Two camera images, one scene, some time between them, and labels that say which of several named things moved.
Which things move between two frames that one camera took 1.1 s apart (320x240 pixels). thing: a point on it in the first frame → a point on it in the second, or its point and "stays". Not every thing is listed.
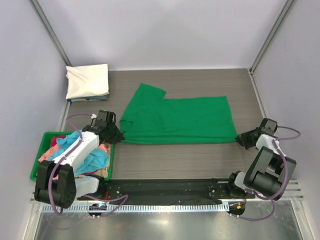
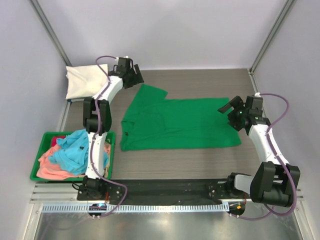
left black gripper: (118, 136) → (135, 81)
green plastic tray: (46, 139) stays
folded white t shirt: (85, 80) stays
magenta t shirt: (54, 139) stays
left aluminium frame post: (36, 5) stays
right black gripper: (242, 139) → (234, 103)
